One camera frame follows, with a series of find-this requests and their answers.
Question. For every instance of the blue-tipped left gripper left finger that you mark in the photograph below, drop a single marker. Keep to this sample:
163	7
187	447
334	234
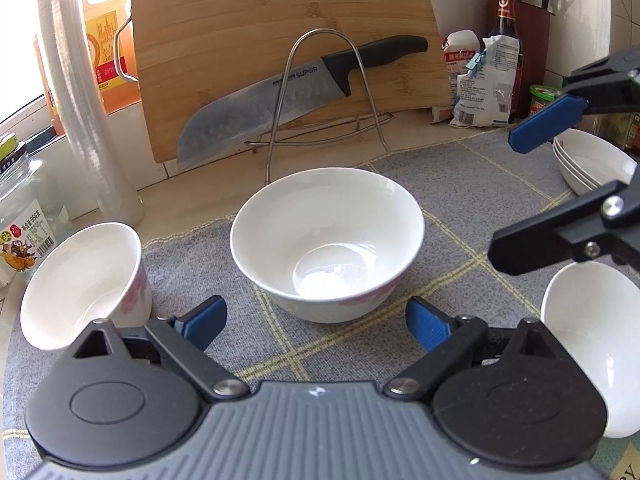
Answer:
182	343

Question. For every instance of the plain white bowl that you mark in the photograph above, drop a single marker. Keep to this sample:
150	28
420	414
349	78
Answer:
593	310

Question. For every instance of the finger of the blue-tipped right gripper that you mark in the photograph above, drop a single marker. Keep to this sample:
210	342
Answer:
537	129
591	226

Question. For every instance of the white fruit-print plate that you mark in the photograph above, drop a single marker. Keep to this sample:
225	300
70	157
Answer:
587	162

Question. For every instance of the dark red knife block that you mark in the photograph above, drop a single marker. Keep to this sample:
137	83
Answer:
533	27

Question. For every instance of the teal binder clip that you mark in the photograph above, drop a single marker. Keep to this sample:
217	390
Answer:
476	62

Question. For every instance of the green-lid sauce jar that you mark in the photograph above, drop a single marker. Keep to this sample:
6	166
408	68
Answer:
541	96

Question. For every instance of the glass jar with label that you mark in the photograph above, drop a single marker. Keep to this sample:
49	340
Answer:
34	216

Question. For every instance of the dark soy sauce bottle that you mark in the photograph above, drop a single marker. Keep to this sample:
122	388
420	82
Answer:
506	63

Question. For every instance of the stack of clear cups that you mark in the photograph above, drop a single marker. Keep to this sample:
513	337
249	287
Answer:
63	46

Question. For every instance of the red-white seasoning bag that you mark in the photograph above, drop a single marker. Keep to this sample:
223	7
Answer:
458	47

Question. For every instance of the white seasoning bag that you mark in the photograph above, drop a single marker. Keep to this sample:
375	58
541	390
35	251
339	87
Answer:
473	107

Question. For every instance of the grey checked dish mat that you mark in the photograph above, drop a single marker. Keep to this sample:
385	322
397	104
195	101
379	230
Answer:
466	190

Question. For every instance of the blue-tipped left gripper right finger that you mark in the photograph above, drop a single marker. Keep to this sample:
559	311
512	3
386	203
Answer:
449	344

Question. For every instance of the bamboo cutting board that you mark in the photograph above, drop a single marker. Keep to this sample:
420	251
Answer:
191	52

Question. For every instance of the steel wire board rack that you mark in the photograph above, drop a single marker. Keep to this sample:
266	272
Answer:
290	95

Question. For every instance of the pink floral white bowl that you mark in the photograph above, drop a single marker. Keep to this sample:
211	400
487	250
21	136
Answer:
96	273

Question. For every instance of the black-handled kitchen knife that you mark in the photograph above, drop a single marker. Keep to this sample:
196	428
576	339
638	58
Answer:
267	104

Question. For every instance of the orange oil bottle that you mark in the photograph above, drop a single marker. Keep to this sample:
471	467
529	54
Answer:
102	19

